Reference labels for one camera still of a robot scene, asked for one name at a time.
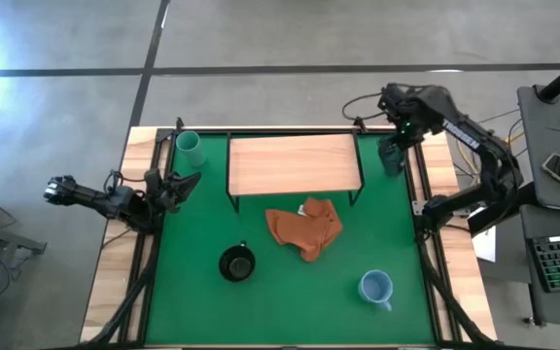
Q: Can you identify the black mug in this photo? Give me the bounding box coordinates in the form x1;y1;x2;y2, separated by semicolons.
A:
218;240;257;284

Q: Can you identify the green table mat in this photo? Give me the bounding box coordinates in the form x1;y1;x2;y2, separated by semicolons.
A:
144;131;436;346

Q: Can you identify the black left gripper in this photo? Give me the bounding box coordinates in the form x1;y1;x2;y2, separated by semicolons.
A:
138;167;203;216

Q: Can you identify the light blue mug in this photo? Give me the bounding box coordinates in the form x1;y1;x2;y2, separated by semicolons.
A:
357;269;395;312

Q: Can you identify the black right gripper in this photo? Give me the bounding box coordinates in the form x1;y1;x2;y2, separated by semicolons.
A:
377;83;425;158

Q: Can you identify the orange cloth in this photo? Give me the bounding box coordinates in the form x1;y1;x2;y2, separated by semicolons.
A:
264;196;344;263

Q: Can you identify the yellow cable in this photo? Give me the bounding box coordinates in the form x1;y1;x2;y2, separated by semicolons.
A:
456;130;529;187

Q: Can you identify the dark purple cup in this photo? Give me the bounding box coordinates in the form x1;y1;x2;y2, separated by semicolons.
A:
377;136;406;178

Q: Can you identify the black metal table frame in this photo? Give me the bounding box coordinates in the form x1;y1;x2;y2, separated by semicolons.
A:
41;116;529;350

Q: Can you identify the wooden shelf with black frame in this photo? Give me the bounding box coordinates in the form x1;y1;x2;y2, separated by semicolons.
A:
225;129;367;214

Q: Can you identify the grey desk top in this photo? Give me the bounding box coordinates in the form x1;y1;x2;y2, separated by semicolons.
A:
516;85;560;215

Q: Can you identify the grey keyboard desk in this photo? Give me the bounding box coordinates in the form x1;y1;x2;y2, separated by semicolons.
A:
519;203;560;328

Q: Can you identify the teal plastic cup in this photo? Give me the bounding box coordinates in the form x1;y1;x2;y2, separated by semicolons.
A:
175;129;207;169

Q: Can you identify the white paper sheet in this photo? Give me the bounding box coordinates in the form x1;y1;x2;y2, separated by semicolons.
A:
471;206;498;264

